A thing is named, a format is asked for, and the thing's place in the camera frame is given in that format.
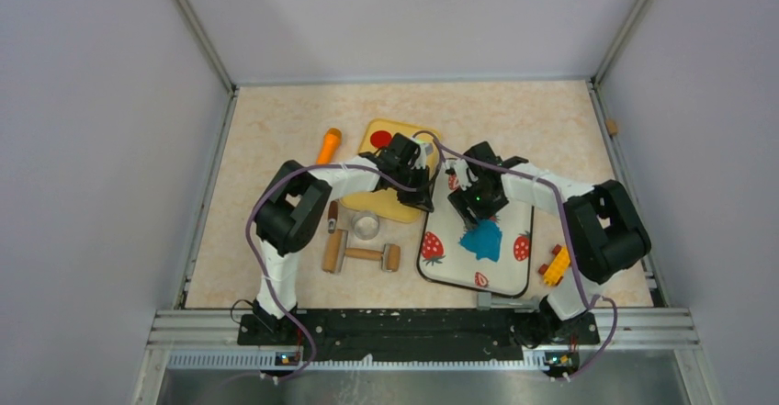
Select wooden roller tool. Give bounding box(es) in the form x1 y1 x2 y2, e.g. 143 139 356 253
322 229 401 274

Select brown handled scraper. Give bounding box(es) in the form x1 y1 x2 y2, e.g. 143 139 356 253
327 200 339 234

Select white strawberry enamel tray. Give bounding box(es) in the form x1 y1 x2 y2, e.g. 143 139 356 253
416 173 534 298

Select blue play dough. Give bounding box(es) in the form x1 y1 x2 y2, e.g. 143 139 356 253
458 219 502 263

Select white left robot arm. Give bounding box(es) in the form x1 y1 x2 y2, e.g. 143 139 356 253
244 133 437 344

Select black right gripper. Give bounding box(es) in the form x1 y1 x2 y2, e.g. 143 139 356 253
448 176 508 231

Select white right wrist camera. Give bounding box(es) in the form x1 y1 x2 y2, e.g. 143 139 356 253
446 158 475 190

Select red dough disc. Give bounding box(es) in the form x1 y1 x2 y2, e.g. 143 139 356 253
369 129 393 150

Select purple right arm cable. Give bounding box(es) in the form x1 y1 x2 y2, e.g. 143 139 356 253
425 137 619 382

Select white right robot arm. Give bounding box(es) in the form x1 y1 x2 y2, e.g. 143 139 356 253
444 141 651 343

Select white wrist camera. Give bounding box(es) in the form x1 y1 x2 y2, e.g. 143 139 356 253
446 158 475 190
412 138 435 164

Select silver tape roll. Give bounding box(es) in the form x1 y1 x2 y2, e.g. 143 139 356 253
352 210 380 241

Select orange toy rolling pin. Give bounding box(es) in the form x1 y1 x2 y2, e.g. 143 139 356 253
315 128 343 164

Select yellow toy brick car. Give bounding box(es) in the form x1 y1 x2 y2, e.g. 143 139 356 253
538 244 570 287

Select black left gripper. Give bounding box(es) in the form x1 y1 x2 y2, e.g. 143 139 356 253
392 163 434 212

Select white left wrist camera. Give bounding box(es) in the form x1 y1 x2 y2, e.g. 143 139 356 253
412 138 435 164

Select yellow plastic tray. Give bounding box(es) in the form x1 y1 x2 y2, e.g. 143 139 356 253
340 118 441 224

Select grey toy bolt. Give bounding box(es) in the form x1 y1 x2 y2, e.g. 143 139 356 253
477 292 540 313

